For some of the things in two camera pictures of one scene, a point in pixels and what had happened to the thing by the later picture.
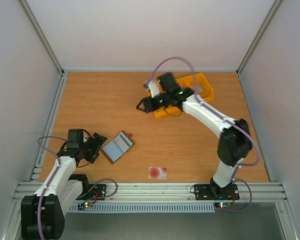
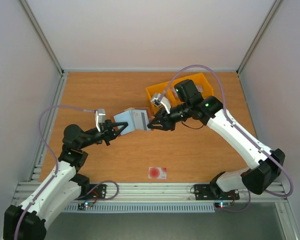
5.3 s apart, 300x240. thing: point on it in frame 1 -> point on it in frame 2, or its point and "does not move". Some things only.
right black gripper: [150, 103] -> [167, 120]
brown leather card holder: [115, 149] -> [138, 118]
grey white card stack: [199, 89] does not move
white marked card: [124, 142] -> [140, 119]
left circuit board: [85, 204] does not move
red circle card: [157, 173] does not move
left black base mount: [94, 192] does not move
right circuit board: [220, 205] does not move
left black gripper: [97, 145] -> [108, 131]
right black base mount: [203, 192] does not move
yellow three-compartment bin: [197, 79] does not move
